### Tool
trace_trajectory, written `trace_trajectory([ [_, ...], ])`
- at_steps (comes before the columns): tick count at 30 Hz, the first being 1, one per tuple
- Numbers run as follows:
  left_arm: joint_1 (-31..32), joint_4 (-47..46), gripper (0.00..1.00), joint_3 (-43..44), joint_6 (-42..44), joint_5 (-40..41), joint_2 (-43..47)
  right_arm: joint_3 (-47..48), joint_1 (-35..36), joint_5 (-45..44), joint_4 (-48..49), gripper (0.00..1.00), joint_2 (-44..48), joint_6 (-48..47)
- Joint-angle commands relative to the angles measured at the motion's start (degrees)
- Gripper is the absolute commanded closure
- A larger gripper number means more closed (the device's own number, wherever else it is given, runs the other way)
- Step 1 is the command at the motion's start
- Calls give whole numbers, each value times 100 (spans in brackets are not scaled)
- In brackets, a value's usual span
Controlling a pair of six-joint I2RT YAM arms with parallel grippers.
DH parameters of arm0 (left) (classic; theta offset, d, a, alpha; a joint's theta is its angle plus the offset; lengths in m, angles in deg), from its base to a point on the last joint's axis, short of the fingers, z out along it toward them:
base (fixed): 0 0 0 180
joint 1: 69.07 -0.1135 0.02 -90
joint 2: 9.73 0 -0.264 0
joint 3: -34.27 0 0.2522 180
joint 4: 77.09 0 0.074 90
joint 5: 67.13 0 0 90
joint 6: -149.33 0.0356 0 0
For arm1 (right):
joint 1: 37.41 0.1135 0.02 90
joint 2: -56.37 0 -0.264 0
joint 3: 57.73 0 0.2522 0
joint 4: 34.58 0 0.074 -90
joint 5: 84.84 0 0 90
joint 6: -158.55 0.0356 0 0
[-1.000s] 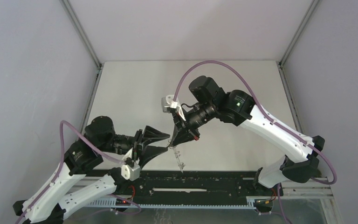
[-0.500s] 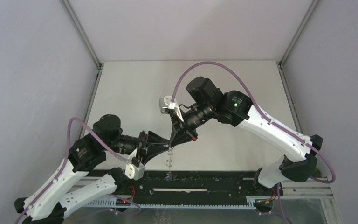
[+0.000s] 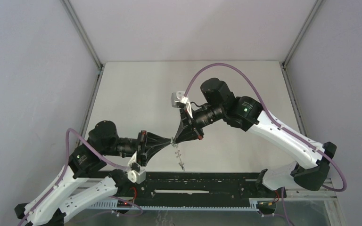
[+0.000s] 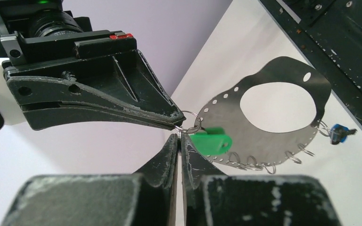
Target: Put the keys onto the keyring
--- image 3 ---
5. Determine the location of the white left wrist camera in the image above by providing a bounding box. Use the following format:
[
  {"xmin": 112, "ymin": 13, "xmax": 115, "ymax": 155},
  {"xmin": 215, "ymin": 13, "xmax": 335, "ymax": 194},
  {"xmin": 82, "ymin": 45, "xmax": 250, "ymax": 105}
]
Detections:
[{"xmin": 127, "ymin": 152, "xmax": 146, "ymax": 184}]

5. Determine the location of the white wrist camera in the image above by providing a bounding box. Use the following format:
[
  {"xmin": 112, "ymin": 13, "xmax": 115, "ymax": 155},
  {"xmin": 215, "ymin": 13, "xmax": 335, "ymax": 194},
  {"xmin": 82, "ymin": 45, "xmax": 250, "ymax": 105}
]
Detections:
[
  {"xmin": 127, "ymin": 152, "xmax": 146, "ymax": 184},
  {"xmin": 171, "ymin": 91, "xmax": 193, "ymax": 118}
]

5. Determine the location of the metal oval keyring plate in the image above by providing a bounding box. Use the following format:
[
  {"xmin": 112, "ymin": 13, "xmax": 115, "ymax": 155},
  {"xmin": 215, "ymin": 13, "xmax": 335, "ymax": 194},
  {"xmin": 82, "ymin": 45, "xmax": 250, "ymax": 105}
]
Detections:
[{"xmin": 171, "ymin": 137, "xmax": 186, "ymax": 172}]

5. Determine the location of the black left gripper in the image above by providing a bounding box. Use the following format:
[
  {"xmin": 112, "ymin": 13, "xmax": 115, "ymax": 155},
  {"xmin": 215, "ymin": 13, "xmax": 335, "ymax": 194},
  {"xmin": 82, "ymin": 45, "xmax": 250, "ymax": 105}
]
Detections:
[{"xmin": 103, "ymin": 129, "xmax": 173, "ymax": 165}]

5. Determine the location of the white slotted cable duct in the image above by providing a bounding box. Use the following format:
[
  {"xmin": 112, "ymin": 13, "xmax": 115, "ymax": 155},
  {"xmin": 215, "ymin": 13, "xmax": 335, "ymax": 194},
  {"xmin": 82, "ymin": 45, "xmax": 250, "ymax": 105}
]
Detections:
[{"xmin": 84, "ymin": 199, "xmax": 277, "ymax": 212}]

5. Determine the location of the aluminium frame post left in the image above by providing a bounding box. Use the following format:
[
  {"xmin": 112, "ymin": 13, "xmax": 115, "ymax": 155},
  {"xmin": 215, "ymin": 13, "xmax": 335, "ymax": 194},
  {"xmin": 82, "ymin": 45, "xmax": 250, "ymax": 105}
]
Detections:
[{"xmin": 60, "ymin": 0, "xmax": 104, "ymax": 70}]

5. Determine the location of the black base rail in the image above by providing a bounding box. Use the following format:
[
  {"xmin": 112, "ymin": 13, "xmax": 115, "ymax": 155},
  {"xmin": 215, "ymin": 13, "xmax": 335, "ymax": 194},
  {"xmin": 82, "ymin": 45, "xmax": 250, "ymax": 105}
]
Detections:
[{"xmin": 81, "ymin": 170, "xmax": 285, "ymax": 209}]

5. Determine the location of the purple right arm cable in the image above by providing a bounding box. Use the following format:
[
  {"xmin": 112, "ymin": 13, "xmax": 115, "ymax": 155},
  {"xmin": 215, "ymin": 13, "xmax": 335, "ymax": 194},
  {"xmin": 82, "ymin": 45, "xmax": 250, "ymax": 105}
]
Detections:
[{"xmin": 183, "ymin": 63, "xmax": 348, "ymax": 192}]

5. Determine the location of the aluminium frame post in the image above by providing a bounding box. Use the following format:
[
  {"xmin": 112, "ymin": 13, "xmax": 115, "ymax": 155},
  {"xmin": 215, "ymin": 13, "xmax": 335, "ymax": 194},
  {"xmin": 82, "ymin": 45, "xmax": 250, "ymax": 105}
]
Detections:
[
  {"xmin": 60, "ymin": 0, "xmax": 104, "ymax": 70},
  {"xmin": 281, "ymin": 0, "xmax": 326, "ymax": 68}
]

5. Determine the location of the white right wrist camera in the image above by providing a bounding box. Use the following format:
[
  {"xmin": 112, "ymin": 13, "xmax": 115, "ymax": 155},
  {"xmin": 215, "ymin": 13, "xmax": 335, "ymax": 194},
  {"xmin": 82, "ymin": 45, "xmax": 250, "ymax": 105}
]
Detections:
[{"xmin": 171, "ymin": 91, "xmax": 193, "ymax": 118}]

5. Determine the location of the aluminium frame post right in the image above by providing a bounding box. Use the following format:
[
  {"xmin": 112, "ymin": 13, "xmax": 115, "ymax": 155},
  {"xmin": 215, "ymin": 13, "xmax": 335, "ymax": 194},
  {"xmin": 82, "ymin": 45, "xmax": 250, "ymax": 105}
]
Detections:
[{"xmin": 281, "ymin": 0, "xmax": 326, "ymax": 68}]

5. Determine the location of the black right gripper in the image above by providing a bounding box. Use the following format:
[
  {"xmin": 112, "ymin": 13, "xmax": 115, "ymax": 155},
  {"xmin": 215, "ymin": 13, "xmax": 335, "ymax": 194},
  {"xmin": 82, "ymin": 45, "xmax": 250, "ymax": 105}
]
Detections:
[{"xmin": 174, "ymin": 104, "xmax": 225, "ymax": 143}]

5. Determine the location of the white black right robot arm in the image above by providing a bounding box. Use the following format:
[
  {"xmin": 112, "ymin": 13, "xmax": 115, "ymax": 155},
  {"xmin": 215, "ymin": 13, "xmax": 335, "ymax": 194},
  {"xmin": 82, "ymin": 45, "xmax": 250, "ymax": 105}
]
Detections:
[{"xmin": 171, "ymin": 78, "xmax": 337, "ymax": 197}]

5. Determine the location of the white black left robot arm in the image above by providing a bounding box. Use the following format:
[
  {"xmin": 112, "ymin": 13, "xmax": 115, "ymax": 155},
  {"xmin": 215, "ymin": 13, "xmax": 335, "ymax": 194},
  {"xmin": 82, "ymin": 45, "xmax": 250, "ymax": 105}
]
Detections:
[{"xmin": 15, "ymin": 121, "xmax": 171, "ymax": 226}]

